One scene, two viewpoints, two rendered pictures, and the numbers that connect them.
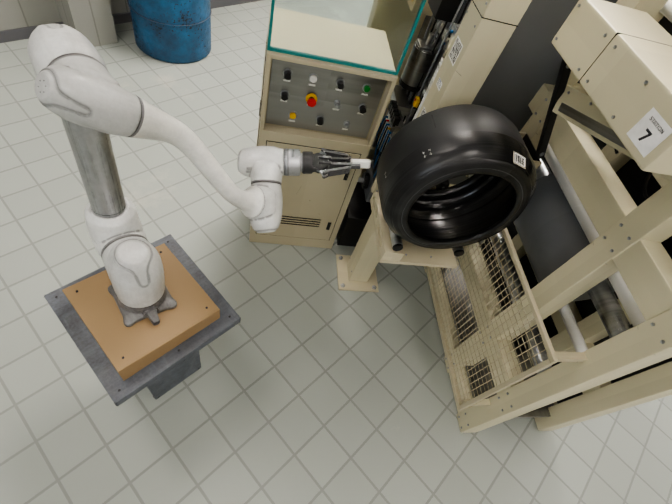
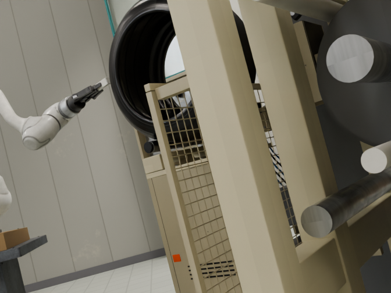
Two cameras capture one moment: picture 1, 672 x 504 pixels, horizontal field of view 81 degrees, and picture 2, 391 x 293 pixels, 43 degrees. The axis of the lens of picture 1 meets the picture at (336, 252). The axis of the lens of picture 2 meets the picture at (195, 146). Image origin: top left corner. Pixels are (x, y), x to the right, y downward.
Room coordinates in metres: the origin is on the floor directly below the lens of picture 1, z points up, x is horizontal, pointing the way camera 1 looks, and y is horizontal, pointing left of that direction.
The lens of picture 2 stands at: (0.20, -1.88, 0.76)
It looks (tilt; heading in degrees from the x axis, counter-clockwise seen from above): 3 degrees up; 57
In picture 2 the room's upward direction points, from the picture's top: 14 degrees counter-clockwise
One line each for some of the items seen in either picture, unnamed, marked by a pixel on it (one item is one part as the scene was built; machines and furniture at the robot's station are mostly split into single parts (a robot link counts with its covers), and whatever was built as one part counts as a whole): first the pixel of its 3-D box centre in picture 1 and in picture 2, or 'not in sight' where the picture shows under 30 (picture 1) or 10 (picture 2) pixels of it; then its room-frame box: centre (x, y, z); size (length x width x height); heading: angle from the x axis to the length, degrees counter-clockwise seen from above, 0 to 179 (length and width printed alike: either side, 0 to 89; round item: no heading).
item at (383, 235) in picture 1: (386, 224); (180, 158); (1.24, -0.16, 0.84); 0.36 x 0.09 x 0.06; 22
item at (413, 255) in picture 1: (412, 231); (210, 160); (1.29, -0.29, 0.80); 0.37 x 0.36 x 0.02; 112
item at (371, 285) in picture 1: (357, 272); not in sight; (1.52, -0.18, 0.01); 0.27 x 0.27 x 0.02; 22
